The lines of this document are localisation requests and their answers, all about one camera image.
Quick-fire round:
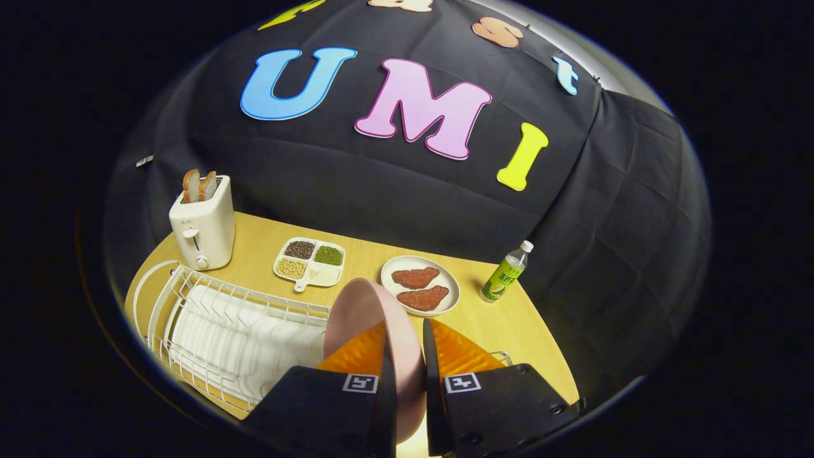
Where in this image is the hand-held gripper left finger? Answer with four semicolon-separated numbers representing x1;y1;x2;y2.
242;320;398;458

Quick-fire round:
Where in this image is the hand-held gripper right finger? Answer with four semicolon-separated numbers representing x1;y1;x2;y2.
422;318;583;457

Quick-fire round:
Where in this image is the pink plate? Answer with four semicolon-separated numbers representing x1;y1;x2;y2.
323;278;427;444

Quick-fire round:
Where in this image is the white wire dish rack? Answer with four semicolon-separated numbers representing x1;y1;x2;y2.
132;260;513;417

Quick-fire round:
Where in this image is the beige plate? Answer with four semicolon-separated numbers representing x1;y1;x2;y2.
380;255;460;317

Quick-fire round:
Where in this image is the brown meat patty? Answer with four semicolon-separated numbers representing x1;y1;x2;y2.
391;267;441;290
397;286;450;312

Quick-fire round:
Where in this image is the green tea bottle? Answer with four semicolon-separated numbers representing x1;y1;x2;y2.
479;240;535;303

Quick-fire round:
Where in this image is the white divided snack tray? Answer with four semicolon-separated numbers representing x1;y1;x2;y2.
273;237;347;293

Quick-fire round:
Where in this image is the black backdrop cloth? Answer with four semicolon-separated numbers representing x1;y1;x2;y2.
105;0;712;408

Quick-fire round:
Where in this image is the white toaster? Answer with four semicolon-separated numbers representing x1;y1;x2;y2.
169;175;236;272

